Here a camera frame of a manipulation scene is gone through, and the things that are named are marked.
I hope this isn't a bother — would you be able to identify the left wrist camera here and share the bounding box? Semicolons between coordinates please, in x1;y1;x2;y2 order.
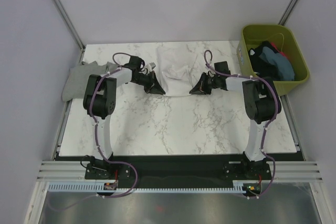
146;62;156;72

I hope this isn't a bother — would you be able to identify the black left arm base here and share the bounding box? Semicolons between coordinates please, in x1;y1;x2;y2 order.
80;155;132;180

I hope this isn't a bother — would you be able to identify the olive green plastic bin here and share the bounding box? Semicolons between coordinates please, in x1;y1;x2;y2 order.
237;24;310;96

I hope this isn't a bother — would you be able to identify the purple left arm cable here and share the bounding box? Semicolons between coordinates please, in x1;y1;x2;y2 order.
48;52;139;211

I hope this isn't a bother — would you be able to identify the white slotted cable duct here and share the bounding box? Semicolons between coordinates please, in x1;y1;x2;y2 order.
47;182;246;194

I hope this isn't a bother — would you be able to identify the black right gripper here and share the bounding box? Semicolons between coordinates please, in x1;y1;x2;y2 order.
190;72;220;95

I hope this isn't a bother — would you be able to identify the aluminium front frame rail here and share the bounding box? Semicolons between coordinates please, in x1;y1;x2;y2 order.
37;161;322;183

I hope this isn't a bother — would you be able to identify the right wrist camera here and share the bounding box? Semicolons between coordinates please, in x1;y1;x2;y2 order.
207;70;215;77

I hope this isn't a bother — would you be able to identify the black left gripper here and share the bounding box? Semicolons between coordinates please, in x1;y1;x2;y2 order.
132;71;165;96

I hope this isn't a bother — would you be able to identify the white t-shirt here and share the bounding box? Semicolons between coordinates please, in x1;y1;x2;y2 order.
156;45;203;97

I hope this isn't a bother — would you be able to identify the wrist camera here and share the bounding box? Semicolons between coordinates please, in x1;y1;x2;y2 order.
207;70;215;77
146;62;156;72

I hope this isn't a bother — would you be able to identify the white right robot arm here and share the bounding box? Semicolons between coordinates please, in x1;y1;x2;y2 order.
189;61;281;179

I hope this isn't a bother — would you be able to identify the dark clothes pile in bin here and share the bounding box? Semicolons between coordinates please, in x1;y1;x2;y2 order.
248;41;295;81

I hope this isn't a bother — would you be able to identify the grey folded t-shirt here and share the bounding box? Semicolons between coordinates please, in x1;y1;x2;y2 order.
61;61;117;102

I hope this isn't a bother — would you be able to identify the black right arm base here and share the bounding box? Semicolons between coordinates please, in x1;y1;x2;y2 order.
223;156;271;180

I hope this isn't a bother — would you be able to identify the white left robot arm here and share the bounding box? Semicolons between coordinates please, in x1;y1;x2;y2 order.
83;56;165;178

